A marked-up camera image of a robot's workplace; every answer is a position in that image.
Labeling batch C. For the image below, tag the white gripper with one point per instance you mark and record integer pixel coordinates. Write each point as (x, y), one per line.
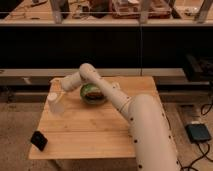
(68, 83)

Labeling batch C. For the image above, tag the white ceramic cup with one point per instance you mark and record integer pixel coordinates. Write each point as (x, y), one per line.
(55, 105)

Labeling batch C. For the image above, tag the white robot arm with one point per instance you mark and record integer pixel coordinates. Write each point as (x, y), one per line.
(153, 144)

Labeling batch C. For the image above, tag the black eraser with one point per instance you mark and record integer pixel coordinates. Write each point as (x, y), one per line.
(39, 140)

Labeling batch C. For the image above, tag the green bowl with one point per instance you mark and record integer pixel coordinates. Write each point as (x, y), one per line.
(91, 94)

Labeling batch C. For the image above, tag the wooden table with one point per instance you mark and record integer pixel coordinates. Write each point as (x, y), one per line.
(84, 132)

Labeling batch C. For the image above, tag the long shelf bench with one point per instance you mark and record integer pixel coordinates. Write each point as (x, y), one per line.
(42, 39)

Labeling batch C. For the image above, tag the black foot pedal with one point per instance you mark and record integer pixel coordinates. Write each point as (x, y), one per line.
(198, 133)

